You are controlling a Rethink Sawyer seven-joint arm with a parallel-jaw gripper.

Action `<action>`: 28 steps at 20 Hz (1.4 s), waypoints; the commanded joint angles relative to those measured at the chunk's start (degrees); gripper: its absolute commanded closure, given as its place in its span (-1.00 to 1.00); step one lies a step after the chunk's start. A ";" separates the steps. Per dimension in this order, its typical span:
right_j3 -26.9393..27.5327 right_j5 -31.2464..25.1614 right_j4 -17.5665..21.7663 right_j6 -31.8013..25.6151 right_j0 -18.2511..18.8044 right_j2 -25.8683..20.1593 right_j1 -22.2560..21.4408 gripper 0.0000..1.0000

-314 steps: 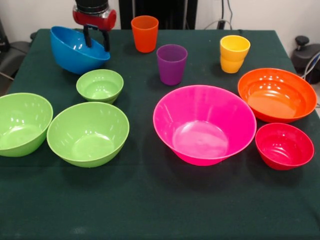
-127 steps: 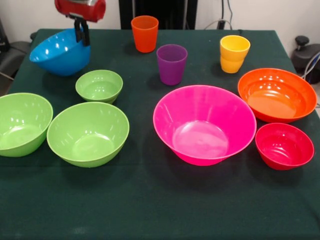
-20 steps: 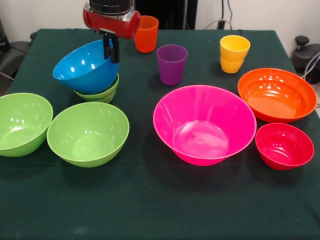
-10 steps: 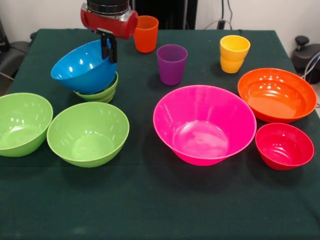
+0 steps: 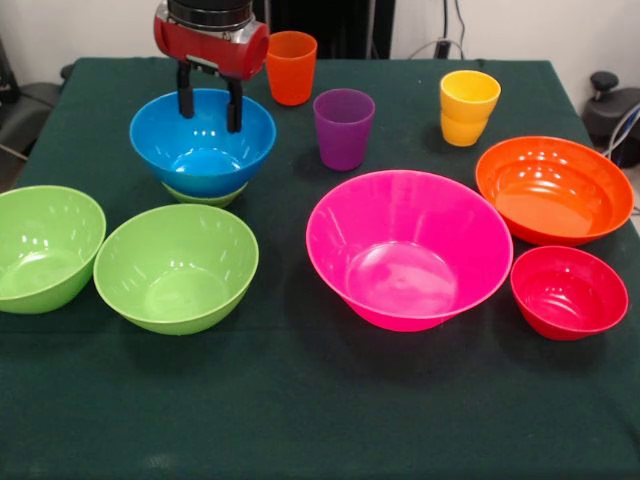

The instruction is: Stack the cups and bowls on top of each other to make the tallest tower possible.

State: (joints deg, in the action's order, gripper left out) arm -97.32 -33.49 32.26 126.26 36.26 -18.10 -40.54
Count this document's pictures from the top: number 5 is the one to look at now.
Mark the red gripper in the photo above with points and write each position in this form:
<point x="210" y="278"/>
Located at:
<point x="200" y="47"/>

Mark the blue plastic bowl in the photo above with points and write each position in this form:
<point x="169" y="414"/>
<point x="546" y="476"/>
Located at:
<point x="200" y="145"/>

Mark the pink plastic bowl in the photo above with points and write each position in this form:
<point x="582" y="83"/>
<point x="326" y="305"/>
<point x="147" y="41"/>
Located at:
<point x="410" y="260"/>

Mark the orange plastic bowl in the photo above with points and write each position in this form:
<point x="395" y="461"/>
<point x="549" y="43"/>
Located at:
<point x="555" y="195"/>

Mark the orange plastic cup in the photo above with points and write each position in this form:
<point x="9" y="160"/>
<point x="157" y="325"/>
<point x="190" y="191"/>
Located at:
<point x="292" y="70"/>

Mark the small green plastic bowl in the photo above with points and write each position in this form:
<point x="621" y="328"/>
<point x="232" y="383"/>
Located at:
<point x="205" y="199"/>

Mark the purple plastic cup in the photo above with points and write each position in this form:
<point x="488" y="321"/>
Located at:
<point x="342" y="130"/>

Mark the black office chair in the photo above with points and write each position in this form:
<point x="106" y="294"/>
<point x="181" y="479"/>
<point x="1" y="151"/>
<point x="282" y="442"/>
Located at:
<point x="30" y="110"/>

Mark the large green plastic bowl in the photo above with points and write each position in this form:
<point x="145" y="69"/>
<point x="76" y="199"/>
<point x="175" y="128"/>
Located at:
<point x="45" y="250"/>
<point x="175" y="280"/>

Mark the black power plug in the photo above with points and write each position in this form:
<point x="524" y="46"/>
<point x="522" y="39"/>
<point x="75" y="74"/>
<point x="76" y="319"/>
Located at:
<point x="442" y="49"/>

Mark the yellow plastic cup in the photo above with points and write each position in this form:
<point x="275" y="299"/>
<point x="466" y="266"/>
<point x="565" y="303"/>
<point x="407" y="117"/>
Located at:
<point x="464" y="132"/>
<point x="470" y="95"/>

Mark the dark green tablecloth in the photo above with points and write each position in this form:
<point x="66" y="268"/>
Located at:
<point x="350" y="415"/>

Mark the black equipment base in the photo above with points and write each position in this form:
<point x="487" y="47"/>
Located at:
<point x="607" y="112"/>

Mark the small red plastic bowl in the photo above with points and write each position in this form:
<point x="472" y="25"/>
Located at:
<point x="567" y="295"/>

